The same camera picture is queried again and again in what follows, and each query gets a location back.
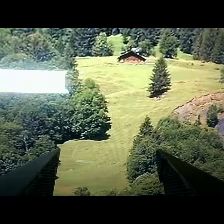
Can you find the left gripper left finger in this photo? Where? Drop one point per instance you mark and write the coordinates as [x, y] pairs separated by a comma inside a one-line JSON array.
[[31, 178]]

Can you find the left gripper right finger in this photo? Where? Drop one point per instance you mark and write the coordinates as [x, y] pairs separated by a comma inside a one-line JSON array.
[[186, 180]]

